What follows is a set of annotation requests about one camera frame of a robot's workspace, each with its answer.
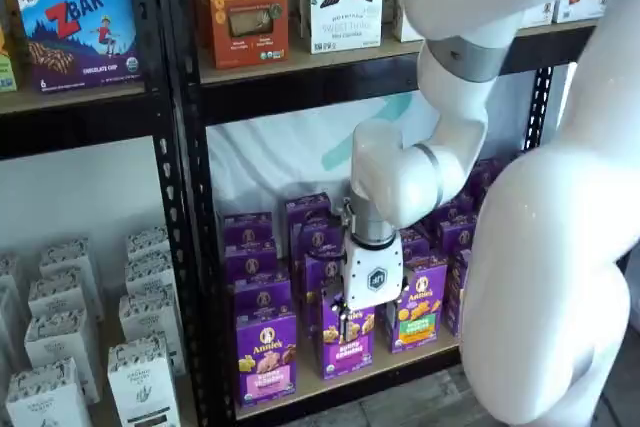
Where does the white Sweet Thins box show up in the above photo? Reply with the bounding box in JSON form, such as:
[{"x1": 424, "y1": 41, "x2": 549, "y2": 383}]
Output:
[{"x1": 308, "y1": 0, "x2": 386, "y2": 55}]

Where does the blue Z Bar box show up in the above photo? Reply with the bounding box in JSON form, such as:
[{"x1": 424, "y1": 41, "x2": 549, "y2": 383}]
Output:
[{"x1": 13, "y1": 0, "x2": 145, "y2": 94}]

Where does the purple Annie's box magenta patch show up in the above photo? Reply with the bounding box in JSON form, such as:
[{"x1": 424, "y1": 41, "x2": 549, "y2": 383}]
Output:
[
  {"x1": 289, "y1": 225, "x2": 346, "y2": 261},
  {"x1": 318, "y1": 291, "x2": 377, "y2": 382},
  {"x1": 283, "y1": 192, "x2": 333, "y2": 231},
  {"x1": 303, "y1": 252, "x2": 347, "y2": 348}
]

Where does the purple Annie's box pink patch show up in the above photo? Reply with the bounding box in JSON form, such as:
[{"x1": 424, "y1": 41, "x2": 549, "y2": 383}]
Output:
[
  {"x1": 232, "y1": 271, "x2": 294, "y2": 321},
  {"x1": 224, "y1": 241, "x2": 280, "y2": 281},
  {"x1": 234, "y1": 313, "x2": 298, "y2": 407},
  {"x1": 221, "y1": 210, "x2": 275, "y2": 248}
]

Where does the white orange crackers box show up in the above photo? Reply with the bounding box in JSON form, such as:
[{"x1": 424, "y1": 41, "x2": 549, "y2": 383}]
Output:
[{"x1": 514, "y1": 0, "x2": 556, "y2": 30}]

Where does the purple Annie's box brown patch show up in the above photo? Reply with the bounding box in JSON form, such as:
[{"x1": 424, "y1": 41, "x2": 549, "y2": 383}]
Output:
[{"x1": 467, "y1": 156, "x2": 517, "y2": 206}]

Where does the white backdrop sheet teal mark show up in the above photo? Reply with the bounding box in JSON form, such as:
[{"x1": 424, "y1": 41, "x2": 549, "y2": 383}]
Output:
[{"x1": 205, "y1": 89, "x2": 441, "y2": 208}]

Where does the white box black pattern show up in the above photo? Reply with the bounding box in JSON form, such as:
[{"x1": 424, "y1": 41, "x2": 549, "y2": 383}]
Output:
[
  {"x1": 106, "y1": 331, "x2": 182, "y2": 427},
  {"x1": 27, "y1": 270, "x2": 89, "y2": 317},
  {"x1": 0, "y1": 251, "x2": 26, "y2": 298},
  {"x1": 117, "y1": 290, "x2": 187, "y2": 377},
  {"x1": 38, "y1": 235, "x2": 105, "y2": 322},
  {"x1": 123, "y1": 225, "x2": 172, "y2": 262},
  {"x1": 123, "y1": 255, "x2": 177, "y2": 298},
  {"x1": 4, "y1": 357, "x2": 95, "y2": 427},
  {"x1": 23, "y1": 307, "x2": 102, "y2": 404}
]

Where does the white blue crackers box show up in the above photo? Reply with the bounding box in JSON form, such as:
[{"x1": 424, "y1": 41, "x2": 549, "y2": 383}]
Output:
[{"x1": 552, "y1": 0, "x2": 610, "y2": 25}]

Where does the orange box with woman picture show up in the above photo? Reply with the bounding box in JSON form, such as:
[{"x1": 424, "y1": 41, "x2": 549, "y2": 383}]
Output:
[{"x1": 204, "y1": 0, "x2": 291, "y2": 71}]

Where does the yellow green Bobo's box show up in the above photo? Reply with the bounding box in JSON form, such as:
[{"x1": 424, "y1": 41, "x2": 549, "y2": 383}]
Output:
[{"x1": 0, "y1": 0, "x2": 19, "y2": 94}]

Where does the purple Annie's box green patch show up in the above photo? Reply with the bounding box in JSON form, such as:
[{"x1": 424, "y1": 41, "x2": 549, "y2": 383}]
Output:
[
  {"x1": 399, "y1": 227, "x2": 432, "y2": 263},
  {"x1": 386, "y1": 254, "x2": 450, "y2": 354}
]

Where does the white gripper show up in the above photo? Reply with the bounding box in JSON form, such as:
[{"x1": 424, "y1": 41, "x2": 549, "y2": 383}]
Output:
[{"x1": 333, "y1": 235, "x2": 405, "y2": 344}]

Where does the purple Annie's box yellow patch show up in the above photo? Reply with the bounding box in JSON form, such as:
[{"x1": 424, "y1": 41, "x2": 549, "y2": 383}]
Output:
[
  {"x1": 443, "y1": 246, "x2": 474, "y2": 339},
  {"x1": 438, "y1": 195, "x2": 481, "y2": 221},
  {"x1": 435, "y1": 214, "x2": 479, "y2": 254}
]

